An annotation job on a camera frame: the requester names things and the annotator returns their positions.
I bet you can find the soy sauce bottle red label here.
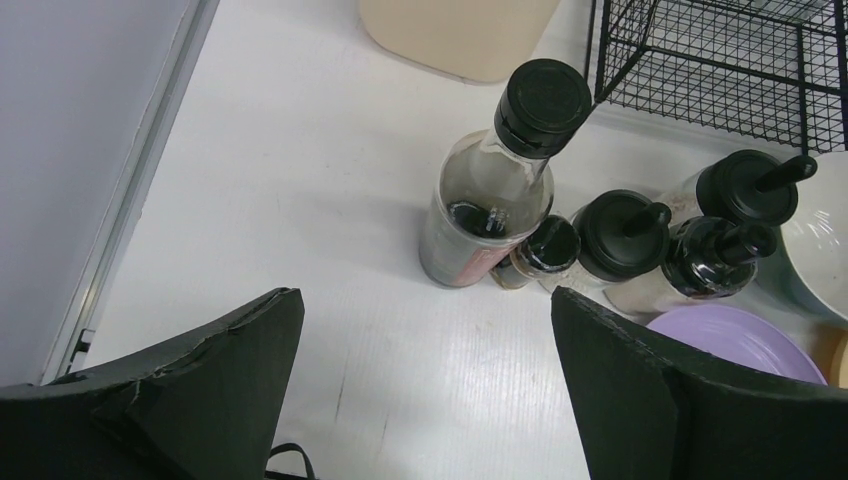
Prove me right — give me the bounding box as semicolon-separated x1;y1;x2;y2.
419;58;593;288

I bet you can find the beige plastic bin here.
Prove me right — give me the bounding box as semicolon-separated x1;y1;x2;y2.
358;0;560;83

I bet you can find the orange plastic plate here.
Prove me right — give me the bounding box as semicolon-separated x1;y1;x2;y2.
811;326;847;389

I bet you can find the aluminium frame rail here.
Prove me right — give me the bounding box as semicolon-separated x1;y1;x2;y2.
34;1;219;385

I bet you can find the clear jar black spout lid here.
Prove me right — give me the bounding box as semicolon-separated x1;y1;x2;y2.
655;149;818;227

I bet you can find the white ceramic bowl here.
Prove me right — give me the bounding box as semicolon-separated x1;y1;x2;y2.
756;151;847;328

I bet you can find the black wire basket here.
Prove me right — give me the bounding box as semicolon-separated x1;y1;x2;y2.
585;0;847;154

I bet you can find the purple plastic plate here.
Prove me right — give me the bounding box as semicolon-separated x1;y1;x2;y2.
647;304;826;385

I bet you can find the salt shaker black pump lid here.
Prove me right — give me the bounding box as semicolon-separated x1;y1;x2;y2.
604;215;779;317

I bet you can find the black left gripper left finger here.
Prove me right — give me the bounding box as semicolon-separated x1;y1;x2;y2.
1;288;304;479

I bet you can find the small pepper jar black lid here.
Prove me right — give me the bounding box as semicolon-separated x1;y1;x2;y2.
490;214;581;290

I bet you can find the white shaker black spout lid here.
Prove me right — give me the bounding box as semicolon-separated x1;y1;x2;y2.
539;189;672;293

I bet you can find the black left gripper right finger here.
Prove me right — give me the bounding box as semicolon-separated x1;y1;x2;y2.
551;287;847;479

